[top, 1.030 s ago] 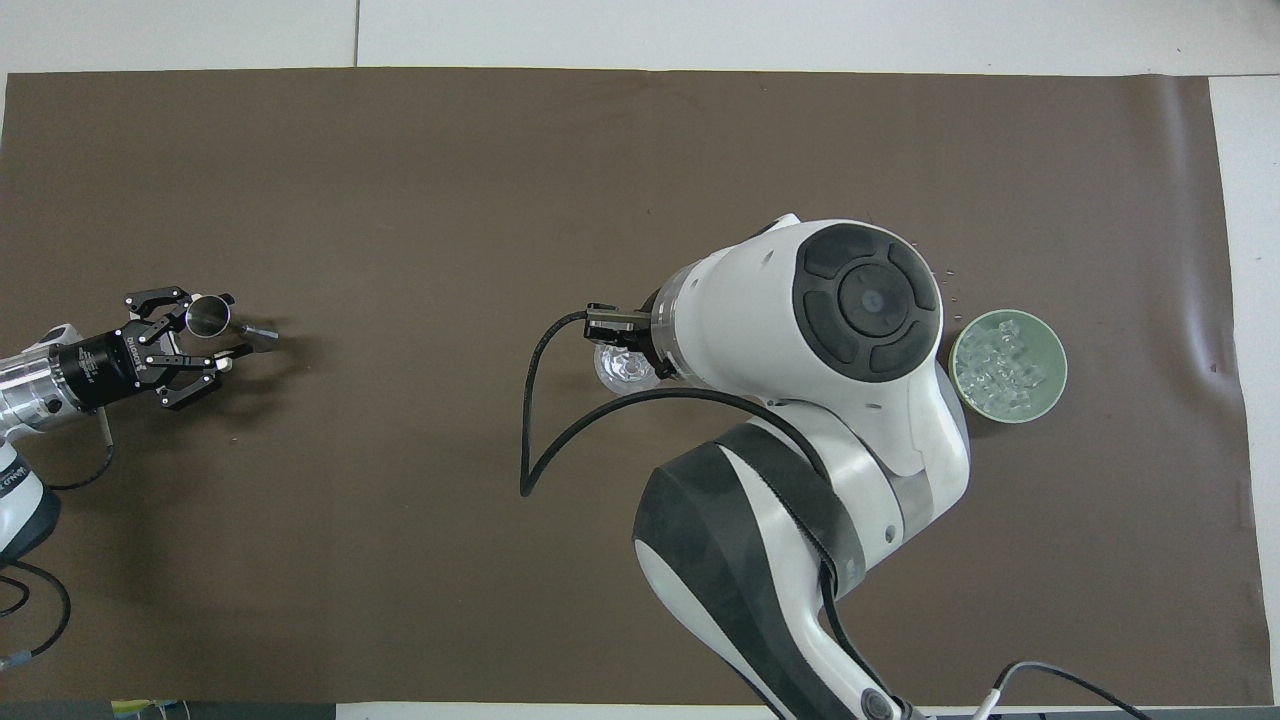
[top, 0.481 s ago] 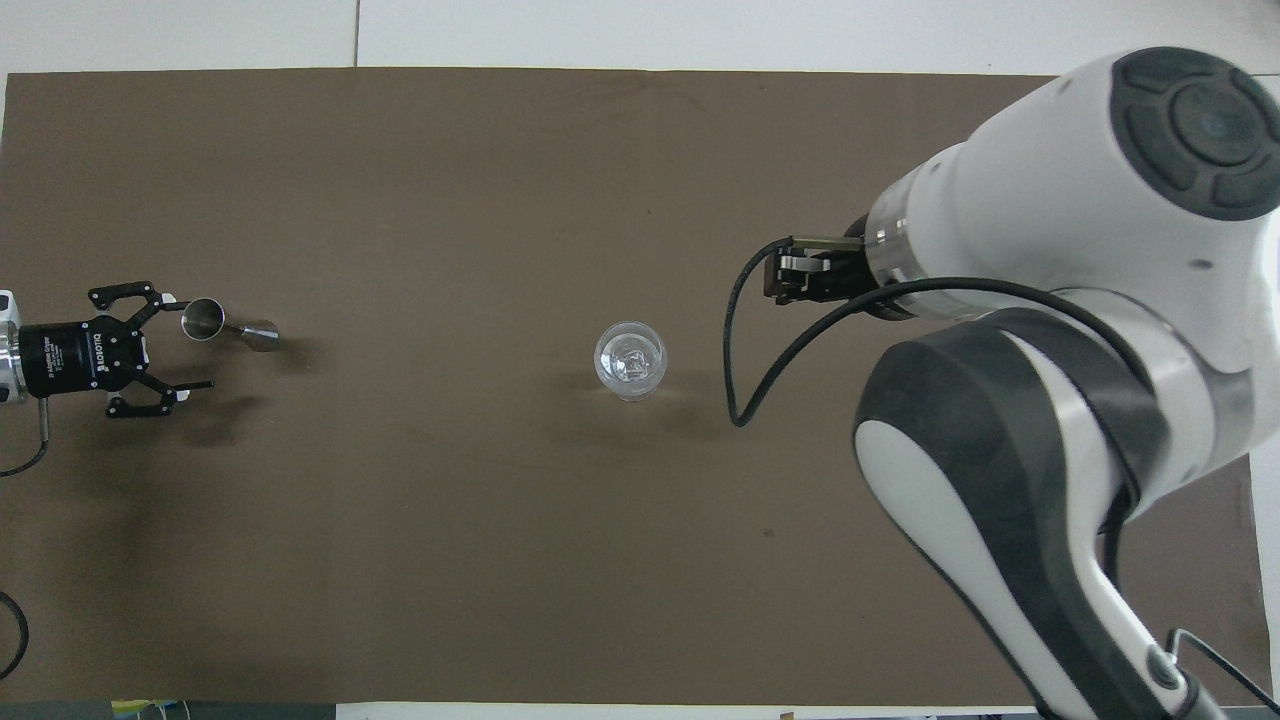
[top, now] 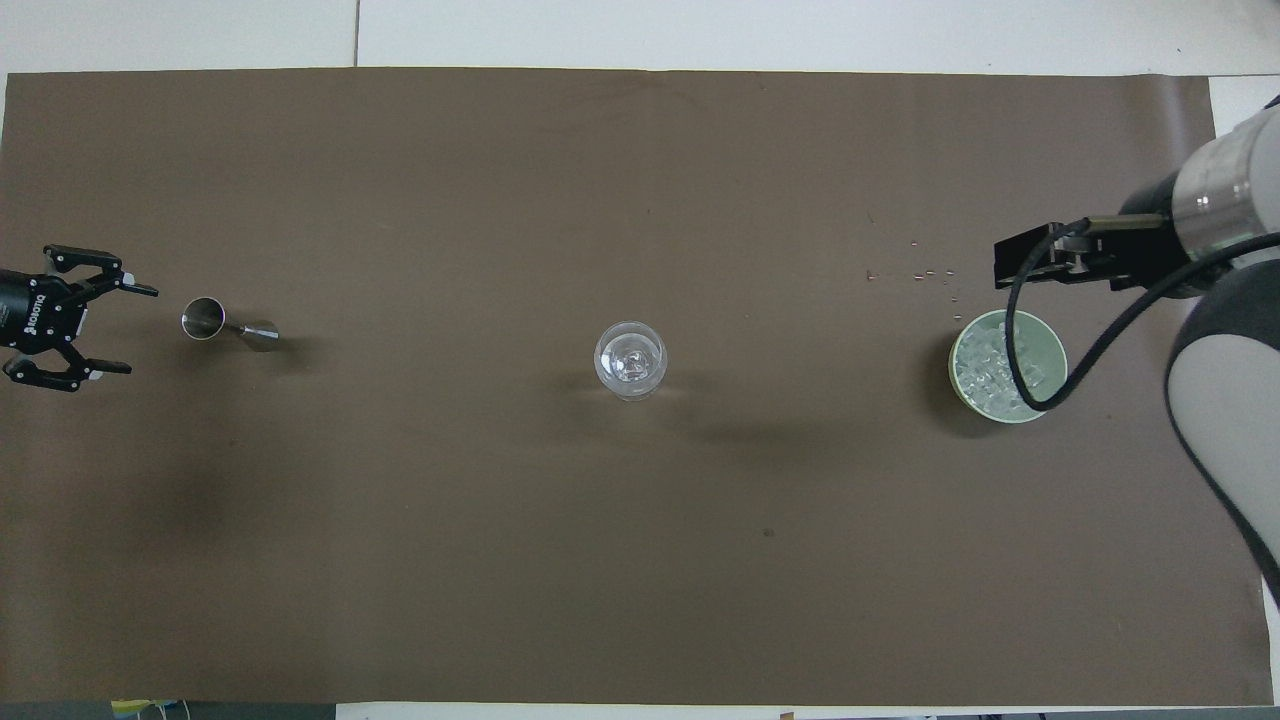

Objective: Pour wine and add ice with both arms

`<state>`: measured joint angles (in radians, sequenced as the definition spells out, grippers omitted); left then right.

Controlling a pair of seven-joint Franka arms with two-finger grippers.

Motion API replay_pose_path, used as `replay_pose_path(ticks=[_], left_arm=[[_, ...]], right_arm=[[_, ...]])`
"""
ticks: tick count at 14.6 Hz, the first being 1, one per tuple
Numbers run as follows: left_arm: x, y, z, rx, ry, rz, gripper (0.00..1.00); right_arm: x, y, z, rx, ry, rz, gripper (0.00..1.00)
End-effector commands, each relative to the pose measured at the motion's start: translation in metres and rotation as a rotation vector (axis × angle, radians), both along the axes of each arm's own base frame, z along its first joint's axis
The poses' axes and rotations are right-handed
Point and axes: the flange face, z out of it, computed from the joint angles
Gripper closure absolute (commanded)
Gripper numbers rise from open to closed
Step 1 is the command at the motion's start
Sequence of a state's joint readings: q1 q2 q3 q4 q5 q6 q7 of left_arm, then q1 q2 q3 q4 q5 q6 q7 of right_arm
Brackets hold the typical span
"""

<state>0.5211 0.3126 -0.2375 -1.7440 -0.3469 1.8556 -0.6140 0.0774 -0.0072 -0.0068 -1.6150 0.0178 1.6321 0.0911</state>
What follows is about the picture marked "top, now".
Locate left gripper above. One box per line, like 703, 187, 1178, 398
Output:
0, 243, 160, 393

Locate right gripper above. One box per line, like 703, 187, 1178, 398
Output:
1085, 171, 1206, 295

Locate clear ice cubes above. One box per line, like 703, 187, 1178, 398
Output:
955, 318, 1051, 416

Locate clear wine glass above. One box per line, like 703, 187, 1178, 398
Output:
592, 319, 669, 403

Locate steel double jigger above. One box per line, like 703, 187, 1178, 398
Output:
180, 296, 281, 354

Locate green paper cup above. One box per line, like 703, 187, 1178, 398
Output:
947, 308, 1070, 426

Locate black cable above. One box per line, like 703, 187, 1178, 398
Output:
1005, 217, 1280, 412

